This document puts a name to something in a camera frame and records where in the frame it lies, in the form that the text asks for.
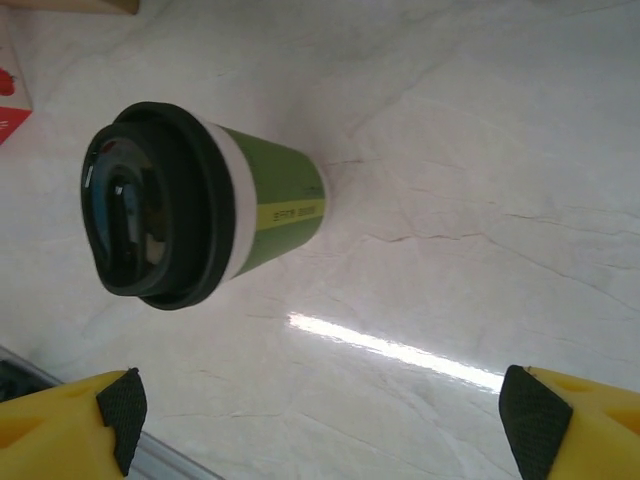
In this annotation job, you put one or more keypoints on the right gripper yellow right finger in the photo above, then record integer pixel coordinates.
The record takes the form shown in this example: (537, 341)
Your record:
(590, 435)

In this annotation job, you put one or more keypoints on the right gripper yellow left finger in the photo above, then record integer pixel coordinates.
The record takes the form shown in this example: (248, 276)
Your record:
(50, 435)

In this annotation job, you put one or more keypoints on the black plastic cup lid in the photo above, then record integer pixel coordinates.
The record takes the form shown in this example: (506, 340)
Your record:
(175, 210)

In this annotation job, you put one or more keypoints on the red white paper bag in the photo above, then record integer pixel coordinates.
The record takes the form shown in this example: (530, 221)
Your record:
(12, 90)

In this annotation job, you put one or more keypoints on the green paper coffee cup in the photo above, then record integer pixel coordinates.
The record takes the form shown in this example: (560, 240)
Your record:
(280, 200)

